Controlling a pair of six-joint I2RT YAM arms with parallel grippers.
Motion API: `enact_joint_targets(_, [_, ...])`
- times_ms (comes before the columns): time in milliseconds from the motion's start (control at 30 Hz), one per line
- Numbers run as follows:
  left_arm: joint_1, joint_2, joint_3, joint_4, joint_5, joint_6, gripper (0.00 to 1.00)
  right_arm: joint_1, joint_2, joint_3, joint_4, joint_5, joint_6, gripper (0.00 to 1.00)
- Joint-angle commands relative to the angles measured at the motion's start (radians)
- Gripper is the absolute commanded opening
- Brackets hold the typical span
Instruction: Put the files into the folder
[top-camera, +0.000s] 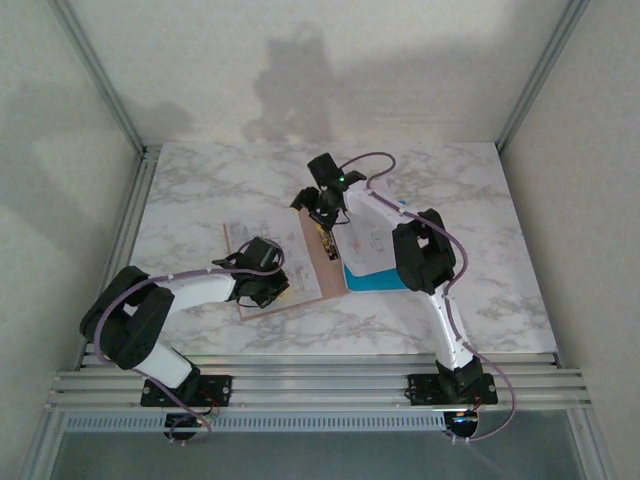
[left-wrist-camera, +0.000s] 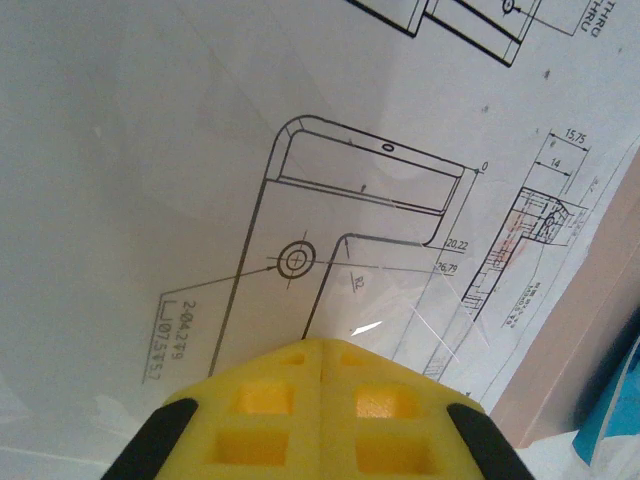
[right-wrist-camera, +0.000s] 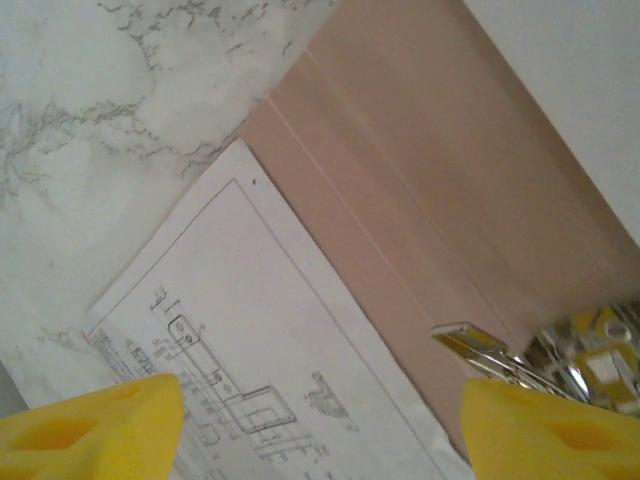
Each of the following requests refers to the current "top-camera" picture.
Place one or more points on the brown paper folder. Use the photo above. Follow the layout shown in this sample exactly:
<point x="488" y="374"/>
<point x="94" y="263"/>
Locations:
<point x="331" y="282"/>

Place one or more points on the blue paper sheet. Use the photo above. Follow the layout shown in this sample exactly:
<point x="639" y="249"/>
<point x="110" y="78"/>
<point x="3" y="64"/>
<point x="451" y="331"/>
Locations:
<point x="375" y="282"/>

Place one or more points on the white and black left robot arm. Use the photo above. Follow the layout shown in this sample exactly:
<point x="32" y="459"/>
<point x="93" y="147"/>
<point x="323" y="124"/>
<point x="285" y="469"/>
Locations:
<point x="200" y="292"/>

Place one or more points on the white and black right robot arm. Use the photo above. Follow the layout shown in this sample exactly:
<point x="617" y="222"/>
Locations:
<point x="447" y="325"/>

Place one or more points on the small circuit board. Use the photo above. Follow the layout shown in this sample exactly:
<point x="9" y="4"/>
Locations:
<point x="465" y="417"/>
<point x="197" y="422"/>

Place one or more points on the narrow aluminium frame rail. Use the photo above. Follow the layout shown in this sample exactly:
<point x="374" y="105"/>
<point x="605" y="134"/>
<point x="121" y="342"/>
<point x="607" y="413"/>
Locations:
<point x="300" y="361"/>

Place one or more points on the wide aluminium frame rail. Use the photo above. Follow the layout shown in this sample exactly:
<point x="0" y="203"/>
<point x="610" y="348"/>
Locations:
<point x="320" y="390"/>

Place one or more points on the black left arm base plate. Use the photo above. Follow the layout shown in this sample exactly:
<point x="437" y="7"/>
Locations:
<point x="220" y="387"/>

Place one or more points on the aluminium side rail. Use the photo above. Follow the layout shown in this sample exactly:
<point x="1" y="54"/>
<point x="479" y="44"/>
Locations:
<point x="125" y="240"/>

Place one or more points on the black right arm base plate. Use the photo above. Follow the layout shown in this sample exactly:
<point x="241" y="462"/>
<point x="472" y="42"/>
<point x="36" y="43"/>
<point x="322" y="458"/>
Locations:
<point x="422" y="387"/>

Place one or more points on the aluminium frame post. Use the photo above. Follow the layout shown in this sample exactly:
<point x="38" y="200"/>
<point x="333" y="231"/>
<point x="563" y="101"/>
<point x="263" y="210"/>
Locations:
<point x="541" y="75"/>
<point x="594" y="450"/>
<point x="100" y="75"/>
<point x="44" y="450"/>

